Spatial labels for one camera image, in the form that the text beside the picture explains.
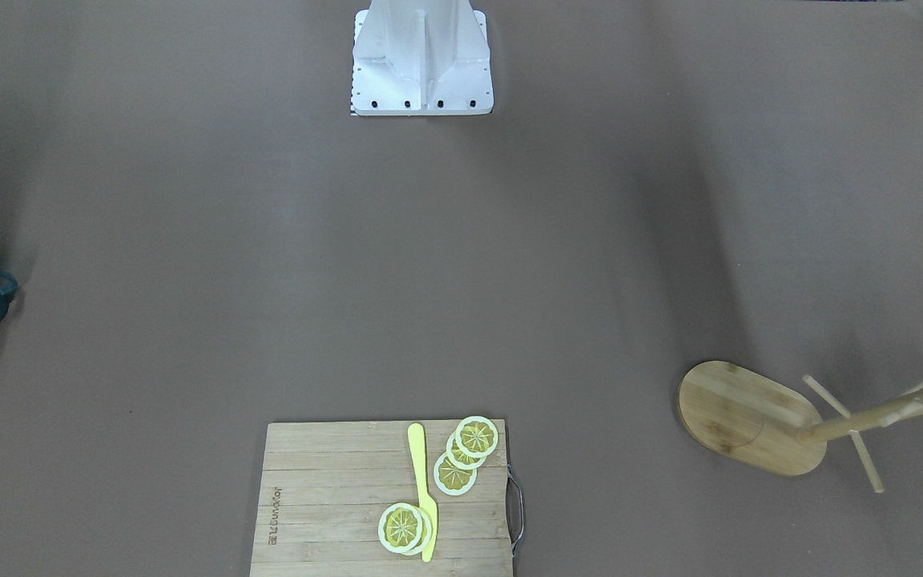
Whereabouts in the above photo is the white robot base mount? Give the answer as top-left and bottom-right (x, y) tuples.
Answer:
(349, 1), (494, 117)

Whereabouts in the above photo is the yellow plastic knife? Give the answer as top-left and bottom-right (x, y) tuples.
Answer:
(407, 422), (439, 563)

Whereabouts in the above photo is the lemon slice far end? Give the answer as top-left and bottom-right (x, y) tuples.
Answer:
(454, 415), (501, 459)

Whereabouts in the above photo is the bamboo cutting board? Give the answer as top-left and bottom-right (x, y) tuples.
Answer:
(249, 418), (524, 576)

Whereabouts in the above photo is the wooden cup storage rack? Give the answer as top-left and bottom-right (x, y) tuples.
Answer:
(676, 359), (923, 494)

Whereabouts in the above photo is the lemon slice on knife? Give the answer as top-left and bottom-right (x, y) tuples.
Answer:
(377, 502), (421, 555)

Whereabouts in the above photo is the lemon slice middle stack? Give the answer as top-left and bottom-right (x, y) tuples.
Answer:
(445, 432), (486, 470)

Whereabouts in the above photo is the lemon slice under top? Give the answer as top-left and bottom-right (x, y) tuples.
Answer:
(403, 507), (433, 556)

